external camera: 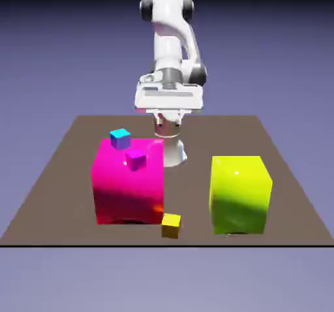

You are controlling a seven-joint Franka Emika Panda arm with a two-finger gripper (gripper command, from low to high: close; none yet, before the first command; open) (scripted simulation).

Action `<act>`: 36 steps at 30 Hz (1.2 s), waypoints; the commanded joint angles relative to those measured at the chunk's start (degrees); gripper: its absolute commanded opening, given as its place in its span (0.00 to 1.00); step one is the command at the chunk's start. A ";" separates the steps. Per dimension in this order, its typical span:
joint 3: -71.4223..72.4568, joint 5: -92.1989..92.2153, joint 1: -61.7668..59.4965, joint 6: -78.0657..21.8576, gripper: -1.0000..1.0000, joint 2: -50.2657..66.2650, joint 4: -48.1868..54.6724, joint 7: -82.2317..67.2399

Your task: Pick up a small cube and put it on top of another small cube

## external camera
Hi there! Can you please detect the large pink box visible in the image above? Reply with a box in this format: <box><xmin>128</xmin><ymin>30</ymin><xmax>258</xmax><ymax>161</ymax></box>
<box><xmin>90</xmin><ymin>138</ymin><xmax>165</xmax><ymax>226</ymax></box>

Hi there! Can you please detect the small cyan cube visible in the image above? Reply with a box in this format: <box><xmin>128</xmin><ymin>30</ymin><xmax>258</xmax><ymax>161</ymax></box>
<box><xmin>109</xmin><ymin>128</ymin><xmax>132</xmax><ymax>151</ymax></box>

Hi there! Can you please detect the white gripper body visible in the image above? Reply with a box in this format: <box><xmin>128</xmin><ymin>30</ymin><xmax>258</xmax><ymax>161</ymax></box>
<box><xmin>134</xmin><ymin>82</ymin><xmax>204</xmax><ymax>115</ymax></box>

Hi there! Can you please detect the small magenta cube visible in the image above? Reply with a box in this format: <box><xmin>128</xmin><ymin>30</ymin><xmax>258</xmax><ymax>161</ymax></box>
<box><xmin>125</xmin><ymin>149</ymin><xmax>147</xmax><ymax>172</ymax></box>

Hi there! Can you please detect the large yellow-green box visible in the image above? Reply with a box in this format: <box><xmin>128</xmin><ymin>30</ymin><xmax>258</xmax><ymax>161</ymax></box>
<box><xmin>209</xmin><ymin>155</ymin><xmax>273</xmax><ymax>236</ymax></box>

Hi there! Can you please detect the small yellow cube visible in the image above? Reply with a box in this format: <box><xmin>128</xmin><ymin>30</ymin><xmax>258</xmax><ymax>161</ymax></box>
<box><xmin>160</xmin><ymin>213</ymin><xmax>181</xmax><ymax>240</ymax></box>

